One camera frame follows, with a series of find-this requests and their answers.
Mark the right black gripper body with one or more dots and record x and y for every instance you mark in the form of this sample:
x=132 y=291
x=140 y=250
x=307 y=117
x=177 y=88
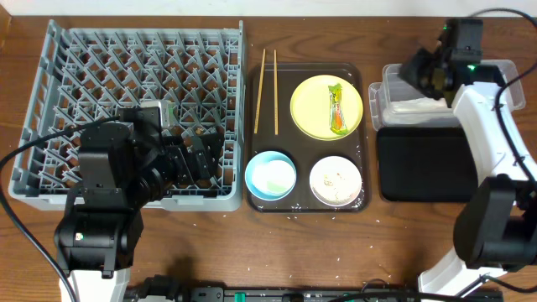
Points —
x=420 y=72

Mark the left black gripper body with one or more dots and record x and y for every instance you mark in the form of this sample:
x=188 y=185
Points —
x=185 y=158

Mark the green orange snack wrapper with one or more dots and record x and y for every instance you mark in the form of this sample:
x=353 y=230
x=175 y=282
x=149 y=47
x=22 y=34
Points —
x=337 y=122

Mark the white bowl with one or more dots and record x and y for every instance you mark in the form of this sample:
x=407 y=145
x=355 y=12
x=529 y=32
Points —
x=335 y=181

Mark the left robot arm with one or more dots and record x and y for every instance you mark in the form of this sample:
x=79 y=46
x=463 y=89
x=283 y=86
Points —
x=124 y=164

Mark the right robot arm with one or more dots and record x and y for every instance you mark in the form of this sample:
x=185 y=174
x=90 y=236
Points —
x=496 y=231

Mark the grey plastic dishwasher rack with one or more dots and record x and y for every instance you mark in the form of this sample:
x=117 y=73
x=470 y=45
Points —
x=86 y=75

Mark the clear plastic bin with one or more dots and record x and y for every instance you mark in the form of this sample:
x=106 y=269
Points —
x=393 y=89

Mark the light blue bowl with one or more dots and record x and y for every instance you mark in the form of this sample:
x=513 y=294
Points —
x=270 y=175

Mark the black rectangular tray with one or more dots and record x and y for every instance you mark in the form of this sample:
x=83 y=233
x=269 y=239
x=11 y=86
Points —
x=425 y=165

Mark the dark brown serving tray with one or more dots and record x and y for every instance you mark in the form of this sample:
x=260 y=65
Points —
x=303 y=150

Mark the yellow plate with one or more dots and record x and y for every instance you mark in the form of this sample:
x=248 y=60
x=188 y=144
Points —
x=310 y=107

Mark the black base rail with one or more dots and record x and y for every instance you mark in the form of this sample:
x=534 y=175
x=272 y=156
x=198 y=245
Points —
x=169 y=289

